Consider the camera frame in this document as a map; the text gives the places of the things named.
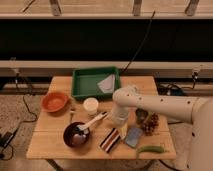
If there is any blue sponge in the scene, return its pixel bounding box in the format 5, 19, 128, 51
124, 127, 142, 148

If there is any green plastic tray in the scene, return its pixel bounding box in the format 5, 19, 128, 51
72, 67, 121, 101

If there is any white paper sheet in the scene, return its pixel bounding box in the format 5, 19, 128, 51
98, 74, 115, 93

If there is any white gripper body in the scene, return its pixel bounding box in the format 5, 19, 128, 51
110, 105, 129, 126

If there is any black power adapter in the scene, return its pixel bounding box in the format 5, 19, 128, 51
0, 132, 13, 148

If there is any black cable on wall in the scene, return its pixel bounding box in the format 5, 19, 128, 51
119, 9, 157, 76

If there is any black floor cable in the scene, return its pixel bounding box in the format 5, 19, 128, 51
0, 71, 39, 161
157, 71, 201, 98

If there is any orange plastic bowl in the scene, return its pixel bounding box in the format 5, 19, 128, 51
41, 92, 69, 113

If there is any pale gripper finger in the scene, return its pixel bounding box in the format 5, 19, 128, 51
118, 124, 128, 139

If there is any green chili pepper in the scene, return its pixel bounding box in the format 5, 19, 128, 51
136, 146, 165, 157

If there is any small metal cup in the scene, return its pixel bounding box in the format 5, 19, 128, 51
135, 109, 148, 123

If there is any black floor cable right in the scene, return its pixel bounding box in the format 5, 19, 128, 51
157, 71, 201, 98

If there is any white paper cup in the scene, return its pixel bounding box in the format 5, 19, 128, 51
83, 98, 99, 115

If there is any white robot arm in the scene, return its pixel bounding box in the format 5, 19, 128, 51
110, 85, 213, 171

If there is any wooden table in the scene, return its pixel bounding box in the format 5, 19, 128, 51
26, 76, 176, 160

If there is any black floor cable left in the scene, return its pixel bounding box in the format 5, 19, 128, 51
0, 71, 39, 161

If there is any dark brown bowl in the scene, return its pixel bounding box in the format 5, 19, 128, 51
63, 122, 90, 148

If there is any dark red grape bunch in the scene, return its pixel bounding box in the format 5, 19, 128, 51
142, 114, 159, 136

